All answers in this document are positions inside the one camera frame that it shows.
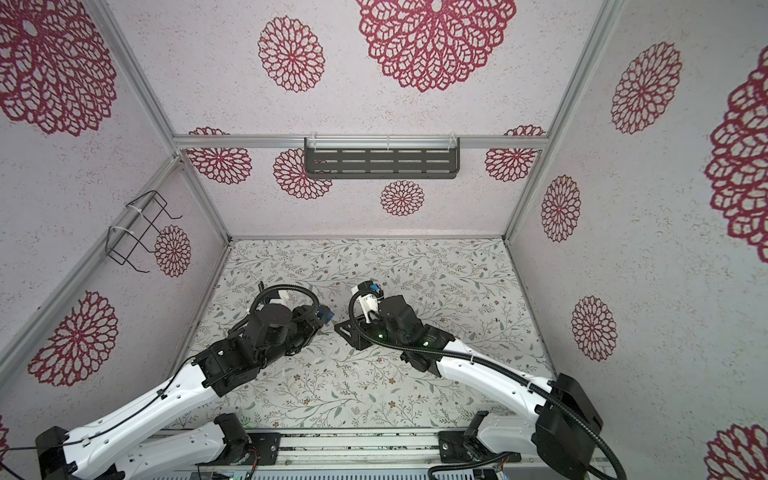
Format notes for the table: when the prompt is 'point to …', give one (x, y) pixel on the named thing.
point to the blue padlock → (325, 314)
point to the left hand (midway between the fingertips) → (328, 316)
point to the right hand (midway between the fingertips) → (337, 322)
